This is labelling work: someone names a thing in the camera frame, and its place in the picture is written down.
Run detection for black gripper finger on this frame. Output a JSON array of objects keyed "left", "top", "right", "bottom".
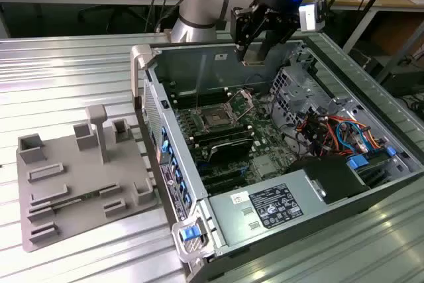
[
  {"left": 260, "top": 13, "right": 299, "bottom": 59},
  {"left": 231, "top": 6, "right": 266, "bottom": 62}
]

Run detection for CPU square plate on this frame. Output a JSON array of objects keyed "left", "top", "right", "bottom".
[{"left": 243, "top": 44, "right": 266, "bottom": 66}]

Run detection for black RAM slot bank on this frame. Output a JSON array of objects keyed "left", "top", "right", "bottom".
[{"left": 170, "top": 85, "right": 229, "bottom": 107}]

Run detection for CPU socket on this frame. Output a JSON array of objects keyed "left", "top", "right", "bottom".
[{"left": 197, "top": 105, "right": 242, "bottom": 133}]

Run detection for metal drive cage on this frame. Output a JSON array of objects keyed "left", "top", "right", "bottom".
[{"left": 270, "top": 66, "right": 332, "bottom": 131}]

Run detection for open grey PC case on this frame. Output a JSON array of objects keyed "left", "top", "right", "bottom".
[{"left": 131, "top": 34, "right": 424, "bottom": 283}]

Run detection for green motherboard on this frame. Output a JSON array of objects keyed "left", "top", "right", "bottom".
[{"left": 172, "top": 87, "right": 319, "bottom": 194}]

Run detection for black installed RAM sticks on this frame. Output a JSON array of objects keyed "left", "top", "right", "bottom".
[{"left": 192, "top": 123, "right": 253, "bottom": 144}]

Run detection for black graphics card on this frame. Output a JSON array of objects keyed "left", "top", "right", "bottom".
[{"left": 207, "top": 137, "right": 252, "bottom": 164}]

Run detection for silver chipset heatsink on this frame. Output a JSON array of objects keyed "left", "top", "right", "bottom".
[{"left": 253, "top": 155, "right": 282, "bottom": 176}]

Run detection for black office chair base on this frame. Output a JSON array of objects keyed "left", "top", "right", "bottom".
[{"left": 78, "top": 6, "right": 140, "bottom": 32}]

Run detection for black box under desk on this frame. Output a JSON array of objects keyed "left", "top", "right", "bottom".
[{"left": 379, "top": 62, "right": 424, "bottom": 98}]

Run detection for large blue drive clip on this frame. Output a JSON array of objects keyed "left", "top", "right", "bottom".
[{"left": 347, "top": 154, "right": 370, "bottom": 170}]

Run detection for black plastic air shroud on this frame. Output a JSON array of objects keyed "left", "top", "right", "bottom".
[{"left": 286, "top": 155, "right": 370, "bottom": 204}]

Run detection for black expansion slots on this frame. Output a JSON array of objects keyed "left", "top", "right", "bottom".
[{"left": 198, "top": 163, "right": 248, "bottom": 194}]

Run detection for grey power supply unit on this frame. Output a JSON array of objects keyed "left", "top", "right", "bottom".
[{"left": 207, "top": 168, "right": 327, "bottom": 247}]

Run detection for blue case latch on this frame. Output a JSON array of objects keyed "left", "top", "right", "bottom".
[{"left": 180, "top": 226, "right": 199, "bottom": 241}]

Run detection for grey parts rack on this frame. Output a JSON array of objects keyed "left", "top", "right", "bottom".
[{"left": 16, "top": 103, "right": 158, "bottom": 253}]

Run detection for green RAM stick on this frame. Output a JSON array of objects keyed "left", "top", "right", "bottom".
[{"left": 52, "top": 190, "right": 102, "bottom": 209}]

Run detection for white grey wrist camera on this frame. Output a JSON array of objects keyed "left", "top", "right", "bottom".
[{"left": 297, "top": 0, "right": 329, "bottom": 32}]

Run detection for red orange wire bundle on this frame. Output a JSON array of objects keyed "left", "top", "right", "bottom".
[{"left": 296, "top": 112, "right": 388, "bottom": 158}]

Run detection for blue data cable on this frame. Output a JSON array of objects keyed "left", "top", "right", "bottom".
[{"left": 336, "top": 120, "right": 370, "bottom": 153}]

